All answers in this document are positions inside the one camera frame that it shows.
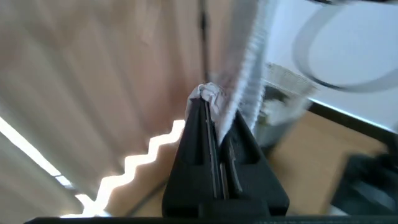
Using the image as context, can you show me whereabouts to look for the pale grey shorts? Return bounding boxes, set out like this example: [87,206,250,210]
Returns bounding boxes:
[185,0,398,147]

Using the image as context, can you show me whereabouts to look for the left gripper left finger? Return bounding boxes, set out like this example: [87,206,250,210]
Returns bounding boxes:
[161,98,222,218]

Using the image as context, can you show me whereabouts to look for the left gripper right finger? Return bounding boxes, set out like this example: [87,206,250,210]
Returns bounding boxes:
[218,110,290,217]

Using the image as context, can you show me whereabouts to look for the white laundry basket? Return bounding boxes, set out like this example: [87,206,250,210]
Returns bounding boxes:
[253,62,318,147]

